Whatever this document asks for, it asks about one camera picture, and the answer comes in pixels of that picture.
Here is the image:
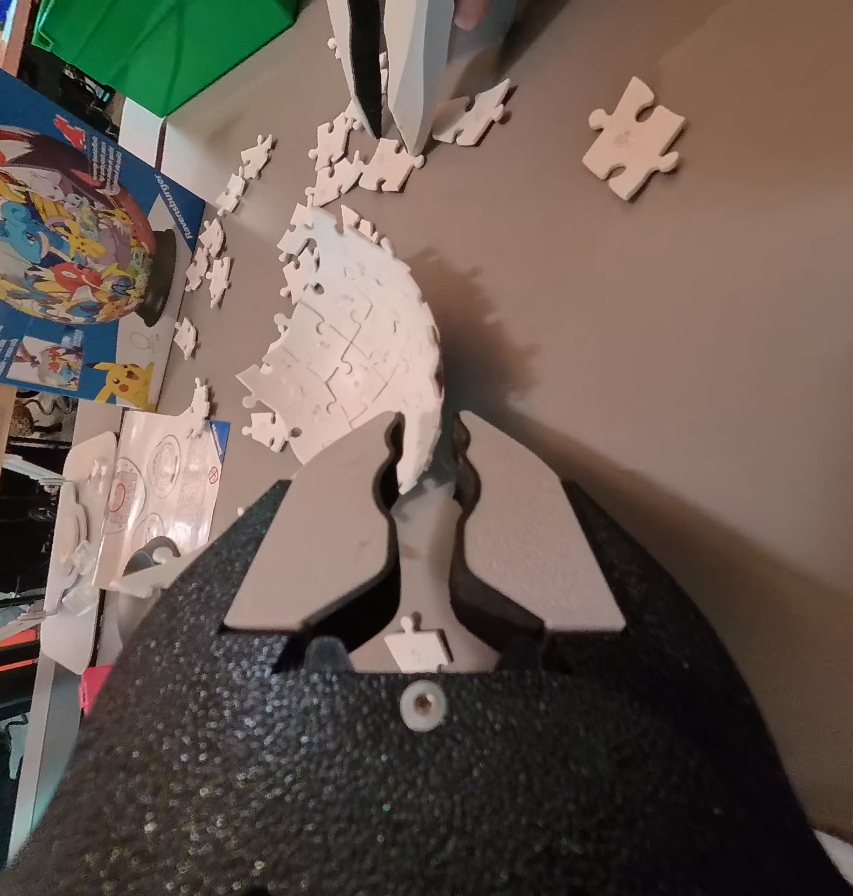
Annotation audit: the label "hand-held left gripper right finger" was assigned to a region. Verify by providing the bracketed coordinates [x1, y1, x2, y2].
[449, 409, 627, 634]

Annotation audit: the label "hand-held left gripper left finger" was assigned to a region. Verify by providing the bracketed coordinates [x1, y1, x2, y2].
[220, 410, 406, 634]

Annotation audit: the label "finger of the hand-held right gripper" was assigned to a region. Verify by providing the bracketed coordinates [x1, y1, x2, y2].
[326, 0, 387, 140]
[383, 0, 457, 158]

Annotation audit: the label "assembled curved puzzle ball section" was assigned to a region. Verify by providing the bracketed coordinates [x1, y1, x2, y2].
[236, 203, 446, 492]

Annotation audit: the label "white puzzle pieces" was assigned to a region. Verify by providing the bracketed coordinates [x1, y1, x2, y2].
[171, 73, 688, 674]

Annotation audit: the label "black round ball stand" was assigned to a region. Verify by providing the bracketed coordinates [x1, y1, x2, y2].
[127, 534, 184, 571]

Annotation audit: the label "blue puzzle box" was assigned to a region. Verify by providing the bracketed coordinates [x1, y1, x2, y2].
[0, 62, 207, 412]

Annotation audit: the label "person's right hand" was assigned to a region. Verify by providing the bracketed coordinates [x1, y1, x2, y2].
[454, 0, 513, 31]

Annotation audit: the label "white printed instruction leaflet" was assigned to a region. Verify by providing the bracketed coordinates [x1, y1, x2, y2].
[94, 409, 233, 590]

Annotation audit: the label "green box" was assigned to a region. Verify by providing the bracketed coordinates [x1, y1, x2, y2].
[31, 0, 301, 118]

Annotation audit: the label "small red block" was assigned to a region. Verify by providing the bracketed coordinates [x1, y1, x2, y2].
[78, 661, 117, 716]

